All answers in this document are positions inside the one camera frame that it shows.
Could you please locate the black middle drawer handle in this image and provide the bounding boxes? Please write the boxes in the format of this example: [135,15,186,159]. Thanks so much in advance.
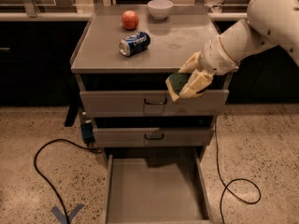
[144,133,164,141]

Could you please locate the dark background counter cabinets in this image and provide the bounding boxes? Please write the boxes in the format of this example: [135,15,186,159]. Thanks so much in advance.
[0,21,299,105]

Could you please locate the blue tape cross mark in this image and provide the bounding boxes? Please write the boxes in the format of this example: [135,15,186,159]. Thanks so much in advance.
[50,203,86,224]

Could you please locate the black top drawer handle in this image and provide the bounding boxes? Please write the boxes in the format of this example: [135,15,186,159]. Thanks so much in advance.
[144,98,167,105]

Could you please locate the grey top drawer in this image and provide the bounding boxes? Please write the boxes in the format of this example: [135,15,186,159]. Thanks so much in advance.
[80,90,229,118]

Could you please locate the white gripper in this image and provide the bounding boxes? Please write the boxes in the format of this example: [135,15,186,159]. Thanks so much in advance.
[178,35,237,98]

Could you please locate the black cable on left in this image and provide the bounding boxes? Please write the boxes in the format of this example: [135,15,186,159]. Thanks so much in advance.
[33,138,103,224]

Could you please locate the blue power adapter box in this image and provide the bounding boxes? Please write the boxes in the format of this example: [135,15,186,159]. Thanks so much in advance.
[80,122,95,144]

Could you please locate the black drawer handle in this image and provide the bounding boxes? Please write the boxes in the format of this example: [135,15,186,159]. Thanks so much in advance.
[144,133,164,141]
[144,98,167,105]

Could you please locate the green yellow sponge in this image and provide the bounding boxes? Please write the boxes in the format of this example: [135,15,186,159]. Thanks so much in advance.
[165,73,191,102]

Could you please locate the red apple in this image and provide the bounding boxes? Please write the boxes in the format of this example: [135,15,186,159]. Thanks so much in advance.
[121,10,139,30]

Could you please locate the grey bottom drawer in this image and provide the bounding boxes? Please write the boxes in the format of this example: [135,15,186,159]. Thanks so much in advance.
[102,155,213,224]

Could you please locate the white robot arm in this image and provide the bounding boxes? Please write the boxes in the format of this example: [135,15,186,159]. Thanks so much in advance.
[179,0,299,98]

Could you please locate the grey middle drawer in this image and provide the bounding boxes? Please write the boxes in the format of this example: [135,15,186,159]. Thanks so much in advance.
[93,128,214,147]

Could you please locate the white bowl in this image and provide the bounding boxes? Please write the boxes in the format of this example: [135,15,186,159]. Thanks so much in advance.
[148,0,174,20]

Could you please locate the grey drawer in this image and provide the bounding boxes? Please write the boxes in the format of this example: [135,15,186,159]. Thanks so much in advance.
[80,90,229,118]
[93,128,214,147]
[102,155,213,224]

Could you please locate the grey drawer cabinet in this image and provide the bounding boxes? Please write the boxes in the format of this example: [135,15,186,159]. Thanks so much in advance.
[71,6,230,156]

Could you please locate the blue pepsi can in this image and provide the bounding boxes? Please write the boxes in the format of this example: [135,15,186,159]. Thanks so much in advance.
[119,32,150,57]

